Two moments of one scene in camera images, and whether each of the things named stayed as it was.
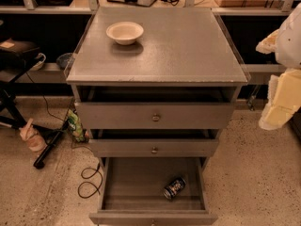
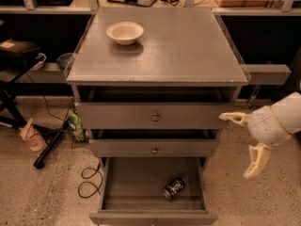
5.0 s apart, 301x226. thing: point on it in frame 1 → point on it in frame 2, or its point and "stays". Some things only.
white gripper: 290,42 → 265,125
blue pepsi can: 172,188 stays
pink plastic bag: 32,137 stays
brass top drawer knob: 155,118 stays
